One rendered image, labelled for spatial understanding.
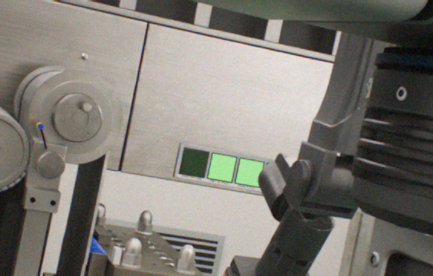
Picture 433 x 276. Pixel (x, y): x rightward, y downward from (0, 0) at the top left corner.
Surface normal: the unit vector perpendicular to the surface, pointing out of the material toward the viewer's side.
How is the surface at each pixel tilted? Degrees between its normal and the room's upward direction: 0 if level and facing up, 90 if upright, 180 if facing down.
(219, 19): 90
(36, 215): 90
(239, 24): 90
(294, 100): 90
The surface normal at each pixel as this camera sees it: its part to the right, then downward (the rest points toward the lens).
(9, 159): 0.28, 0.11
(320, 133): -0.88, -0.15
